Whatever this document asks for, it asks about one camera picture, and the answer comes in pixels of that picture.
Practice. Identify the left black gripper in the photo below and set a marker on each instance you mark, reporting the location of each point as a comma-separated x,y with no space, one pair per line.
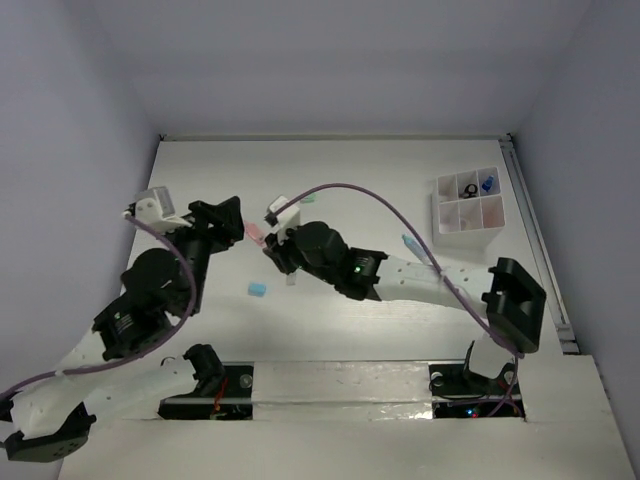
223,223

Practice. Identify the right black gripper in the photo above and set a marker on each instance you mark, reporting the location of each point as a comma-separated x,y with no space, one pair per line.
280,251

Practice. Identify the pink correction tape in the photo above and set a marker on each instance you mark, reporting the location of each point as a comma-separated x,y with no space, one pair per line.
255,234

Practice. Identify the clear tape roll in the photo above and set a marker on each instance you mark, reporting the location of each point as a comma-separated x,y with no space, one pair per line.
467,225

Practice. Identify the black scissors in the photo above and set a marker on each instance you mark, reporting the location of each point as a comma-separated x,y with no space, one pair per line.
470,191

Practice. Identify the blue cap glue pen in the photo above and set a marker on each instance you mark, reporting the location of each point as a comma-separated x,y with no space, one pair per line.
488,183

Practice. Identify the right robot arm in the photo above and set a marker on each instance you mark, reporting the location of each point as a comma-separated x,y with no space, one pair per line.
505,299

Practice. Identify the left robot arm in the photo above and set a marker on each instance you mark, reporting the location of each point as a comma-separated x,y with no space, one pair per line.
54,412

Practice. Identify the blue eraser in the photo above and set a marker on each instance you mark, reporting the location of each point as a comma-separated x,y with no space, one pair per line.
257,289

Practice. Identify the white compartment organizer box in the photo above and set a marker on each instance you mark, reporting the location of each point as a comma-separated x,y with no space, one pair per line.
486,210

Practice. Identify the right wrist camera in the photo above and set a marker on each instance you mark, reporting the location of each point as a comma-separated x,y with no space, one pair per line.
282,216

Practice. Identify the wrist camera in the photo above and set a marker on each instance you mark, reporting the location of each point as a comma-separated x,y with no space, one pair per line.
282,216
154,208

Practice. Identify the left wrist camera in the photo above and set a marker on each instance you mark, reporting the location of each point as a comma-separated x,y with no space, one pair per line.
154,208

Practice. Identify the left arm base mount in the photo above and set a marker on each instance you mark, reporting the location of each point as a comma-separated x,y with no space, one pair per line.
221,393

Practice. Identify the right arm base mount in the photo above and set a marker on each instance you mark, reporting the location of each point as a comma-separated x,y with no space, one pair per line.
459,393

